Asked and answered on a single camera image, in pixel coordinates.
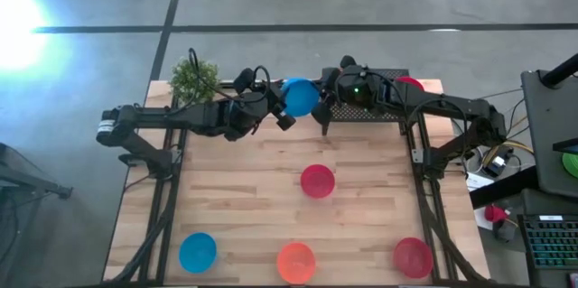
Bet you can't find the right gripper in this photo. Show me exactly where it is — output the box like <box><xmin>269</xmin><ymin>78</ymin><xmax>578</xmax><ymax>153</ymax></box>
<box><xmin>310</xmin><ymin>54</ymin><xmax>396</xmax><ymax>128</ymax></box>

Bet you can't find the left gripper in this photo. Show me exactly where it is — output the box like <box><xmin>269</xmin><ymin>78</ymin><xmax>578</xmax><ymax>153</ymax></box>
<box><xmin>223</xmin><ymin>67</ymin><xmax>298</xmax><ymax>142</ymax></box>

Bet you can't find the blue plastic mini bowl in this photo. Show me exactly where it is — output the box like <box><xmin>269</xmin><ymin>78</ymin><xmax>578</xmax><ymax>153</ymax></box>
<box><xmin>178</xmin><ymin>232</ymin><xmax>218</xmax><ymax>274</ymax></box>
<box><xmin>280</xmin><ymin>77</ymin><xmax>321</xmax><ymax>118</ymax></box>

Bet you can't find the red plastic mini bowl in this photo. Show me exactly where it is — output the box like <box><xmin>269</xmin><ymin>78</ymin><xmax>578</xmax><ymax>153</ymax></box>
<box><xmin>393</xmin><ymin>237</ymin><xmax>434</xmax><ymax>279</ymax></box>
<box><xmin>300</xmin><ymin>163</ymin><xmax>336</xmax><ymax>200</ymax></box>
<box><xmin>395</xmin><ymin>75</ymin><xmax>426</xmax><ymax>93</ymax></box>

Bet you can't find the orange plastic mini bowl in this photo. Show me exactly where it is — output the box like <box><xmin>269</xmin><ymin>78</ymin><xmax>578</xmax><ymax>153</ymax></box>
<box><xmin>275</xmin><ymin>242</ymin><xmax>317</xmax><ymax>285</ymax></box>

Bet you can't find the black perforated metal rack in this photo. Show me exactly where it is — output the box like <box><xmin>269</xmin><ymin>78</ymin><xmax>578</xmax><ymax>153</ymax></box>
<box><xmin>321</xmin><ymin>67</ymin><xmax>419</xmax><ymax>136</ymax></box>

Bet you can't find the green potted plant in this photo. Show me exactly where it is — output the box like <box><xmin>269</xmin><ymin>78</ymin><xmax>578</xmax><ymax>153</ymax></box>
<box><xmin>170</xmin><ymin>57</ymin><xmax>221</xmax><ymax>105</ymax></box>

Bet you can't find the white paper sheet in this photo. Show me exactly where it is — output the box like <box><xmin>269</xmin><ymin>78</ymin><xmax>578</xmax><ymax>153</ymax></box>
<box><xmin>472</xmin><ymin>206</ymin><xmax>498</xmax><ymax>231</ymax></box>
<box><xmin>466</xmin><ymin>172</ymin><xmax>497</xmax><ymax>193</ymax></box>

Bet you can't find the small power adapter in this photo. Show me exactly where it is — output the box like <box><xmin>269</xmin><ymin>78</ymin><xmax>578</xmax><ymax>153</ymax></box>
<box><xmin>481</xmin><ymin>154</ymin><xmax>509</xmax><ymax>179</ymax></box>

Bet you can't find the black flat bar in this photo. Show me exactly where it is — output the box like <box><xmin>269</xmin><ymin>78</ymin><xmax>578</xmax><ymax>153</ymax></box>
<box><xmin>469</xmin><ymin>164</ymin><xmax>541</xmax><ymax>210</ymax></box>

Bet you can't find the red emergency stop button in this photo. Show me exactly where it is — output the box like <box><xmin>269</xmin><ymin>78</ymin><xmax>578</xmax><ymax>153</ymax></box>
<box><xmin>483</xmin><ymin>204</ymin><xmax>507</xmax><ymax>225</ymax></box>

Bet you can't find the black tripod stand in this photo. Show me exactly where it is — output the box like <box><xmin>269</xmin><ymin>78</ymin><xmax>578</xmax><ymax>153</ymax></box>
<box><xmin>0</xmin><ymin>142</ymin><xmax>74</xmax><ymax>202</ymax></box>

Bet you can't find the green filament spool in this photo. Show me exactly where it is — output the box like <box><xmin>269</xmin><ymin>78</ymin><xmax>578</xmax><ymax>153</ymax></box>
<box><xmin>561</xmin><ymin>151</ymin><xmax>578</xmax><ymax>180</ymax></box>

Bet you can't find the backlit black keyboard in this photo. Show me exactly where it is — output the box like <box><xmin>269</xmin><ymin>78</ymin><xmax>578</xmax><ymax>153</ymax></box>
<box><xmin>518</xmin><ymin>215</ymin><xmax>578</xmax><ymax>271</ymax></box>

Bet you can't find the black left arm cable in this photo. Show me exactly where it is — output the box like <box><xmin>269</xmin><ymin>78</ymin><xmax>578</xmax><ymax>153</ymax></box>
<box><xmin>187</xmin><ymin>47</ymin><xmax>273</xmax><ymax>116</ymax></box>

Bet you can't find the black aluminium table frame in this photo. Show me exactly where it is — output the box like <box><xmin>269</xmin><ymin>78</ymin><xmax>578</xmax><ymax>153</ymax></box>
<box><xmin>106</xmin><ymin>79</ymin><xmax>489</xmax><ymax>285</ymax></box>

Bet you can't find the black camera pole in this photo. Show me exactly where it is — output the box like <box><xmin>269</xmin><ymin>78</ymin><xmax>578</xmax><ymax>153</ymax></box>
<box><xmin>540</xmin><ymin>52</ymin><xmax>578</xmax><ymax>89</ymax></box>

